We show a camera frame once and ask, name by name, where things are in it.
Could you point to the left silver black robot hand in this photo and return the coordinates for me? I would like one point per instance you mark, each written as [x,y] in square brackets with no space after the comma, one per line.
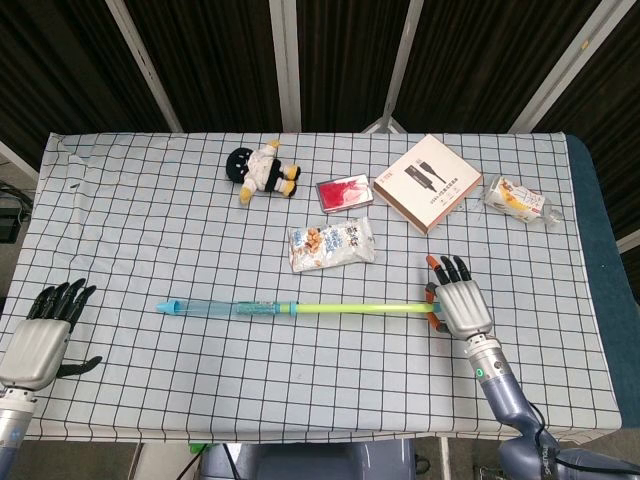
[35,352]

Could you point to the right silver robot hand orange fingertips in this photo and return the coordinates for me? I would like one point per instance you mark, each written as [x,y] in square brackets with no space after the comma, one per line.
[462,307]

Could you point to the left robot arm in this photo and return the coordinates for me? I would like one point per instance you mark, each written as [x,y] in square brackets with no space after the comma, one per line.
[15,425]

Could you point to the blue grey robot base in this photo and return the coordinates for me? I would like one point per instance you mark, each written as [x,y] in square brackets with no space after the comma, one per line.
[310,462]

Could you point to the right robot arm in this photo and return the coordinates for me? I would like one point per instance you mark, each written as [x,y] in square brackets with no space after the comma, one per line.
[505,390]

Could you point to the clear snack packet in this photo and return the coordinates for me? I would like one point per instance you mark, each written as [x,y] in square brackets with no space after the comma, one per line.
[517,200]

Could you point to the black equipment box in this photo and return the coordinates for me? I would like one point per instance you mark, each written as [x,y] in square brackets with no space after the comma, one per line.
[12,215]

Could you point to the silver snack packet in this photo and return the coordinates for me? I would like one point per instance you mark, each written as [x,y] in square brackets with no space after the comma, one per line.
[330,245]

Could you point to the dark blue table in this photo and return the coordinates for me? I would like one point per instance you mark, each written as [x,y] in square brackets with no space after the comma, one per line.
[607,260]

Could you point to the red card case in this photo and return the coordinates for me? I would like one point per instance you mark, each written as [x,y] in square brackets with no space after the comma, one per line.
[345,194]

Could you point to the white checked tablecloth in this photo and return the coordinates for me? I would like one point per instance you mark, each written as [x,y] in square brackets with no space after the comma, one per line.
[250,380]

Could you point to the black white plush doll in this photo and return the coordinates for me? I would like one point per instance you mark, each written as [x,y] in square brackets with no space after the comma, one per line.
[260,167]

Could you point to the white frame post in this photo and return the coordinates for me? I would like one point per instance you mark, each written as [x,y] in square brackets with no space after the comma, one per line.
[286,65]
[629,242]
[560,70]
[17,157]
[400,65]
[145,70]

